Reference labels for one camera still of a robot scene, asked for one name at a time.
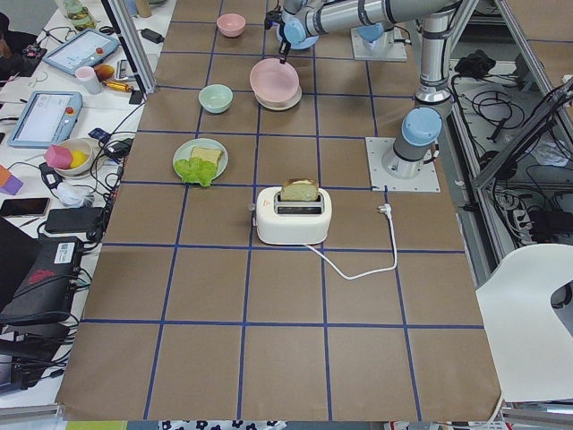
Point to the pink cup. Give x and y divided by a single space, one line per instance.
88 78

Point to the aluminium frame post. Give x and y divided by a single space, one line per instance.
130 41

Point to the smartphone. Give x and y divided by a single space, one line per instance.
25 207

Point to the white chair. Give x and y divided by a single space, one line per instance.
531 348

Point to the green lettuce leaf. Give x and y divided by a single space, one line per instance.
196 171

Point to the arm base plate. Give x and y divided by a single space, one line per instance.
362 51
388 172

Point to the cream white plate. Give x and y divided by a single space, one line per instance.
281 106

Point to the white toaster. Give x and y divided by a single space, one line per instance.
291 223

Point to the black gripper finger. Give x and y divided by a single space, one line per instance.
283 51

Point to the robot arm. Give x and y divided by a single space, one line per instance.
378 36
300 20

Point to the bread slice in toaster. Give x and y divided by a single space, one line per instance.
299 190

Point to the pink bowl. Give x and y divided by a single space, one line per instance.
231 25

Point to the bread slice on plate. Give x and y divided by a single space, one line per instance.
212 156

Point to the beige bowl with toys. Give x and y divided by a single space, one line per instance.
72 157

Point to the pink plate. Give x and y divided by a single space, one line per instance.
274 81

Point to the far teach pendant tablet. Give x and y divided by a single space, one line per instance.
87 48

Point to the mint green plate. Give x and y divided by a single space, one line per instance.
184 152

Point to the blue plate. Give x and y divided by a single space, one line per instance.
307 43

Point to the teach pendant tablet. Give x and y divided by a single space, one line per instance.
87 48
48 118

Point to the mint green bowl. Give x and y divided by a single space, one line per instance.
216 98

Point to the near teach pendant tablet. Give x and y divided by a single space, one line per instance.
48 118

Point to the orange screwdriver handle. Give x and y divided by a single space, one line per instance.
118 86

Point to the black power adapter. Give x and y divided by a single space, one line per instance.
152 36

